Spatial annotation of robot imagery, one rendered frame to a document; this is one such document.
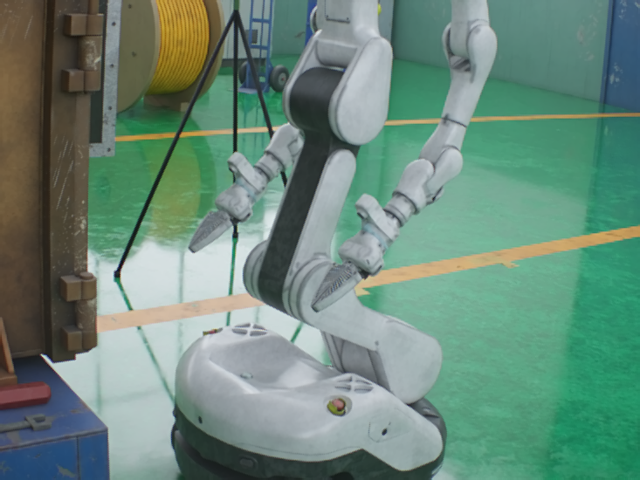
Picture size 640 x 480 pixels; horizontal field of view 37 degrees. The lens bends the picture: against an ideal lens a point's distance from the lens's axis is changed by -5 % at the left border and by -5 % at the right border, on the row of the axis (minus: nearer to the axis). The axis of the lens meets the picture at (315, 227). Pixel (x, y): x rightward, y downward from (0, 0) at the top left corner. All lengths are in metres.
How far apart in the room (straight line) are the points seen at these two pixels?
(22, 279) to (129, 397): 1.47
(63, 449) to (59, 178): 0.40
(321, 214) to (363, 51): 0.37
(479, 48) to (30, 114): 1.05
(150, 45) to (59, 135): 6.02
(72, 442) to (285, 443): 0.83
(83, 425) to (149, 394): 1.59
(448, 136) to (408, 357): 0.60
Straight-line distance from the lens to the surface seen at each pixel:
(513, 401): 3.16
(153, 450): 2.69
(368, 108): 2.19
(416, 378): 2.52
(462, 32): 2.17
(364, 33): 2.20
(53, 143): 1.48
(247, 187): 2.41
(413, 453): 2.38
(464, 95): 2.19
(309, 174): 2.24
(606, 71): 11.36
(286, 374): 2.44
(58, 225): 1.51
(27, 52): 1.48
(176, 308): 3.70
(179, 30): 7.74
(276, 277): 2.25
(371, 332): 2.36
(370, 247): 2.06
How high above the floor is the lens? 1.29
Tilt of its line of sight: 15 degrees down
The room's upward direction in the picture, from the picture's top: 4 degrees clockwise
